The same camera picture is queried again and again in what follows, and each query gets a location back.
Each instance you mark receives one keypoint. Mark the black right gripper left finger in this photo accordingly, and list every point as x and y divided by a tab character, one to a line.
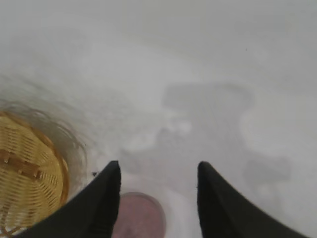
94	210

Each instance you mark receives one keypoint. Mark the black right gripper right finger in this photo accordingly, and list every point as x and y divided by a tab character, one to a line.
223	213

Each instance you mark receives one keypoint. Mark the pink peach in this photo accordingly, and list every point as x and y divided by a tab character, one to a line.
138	215

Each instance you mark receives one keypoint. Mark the yellow woven wicker basket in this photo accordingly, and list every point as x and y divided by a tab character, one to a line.
27	173

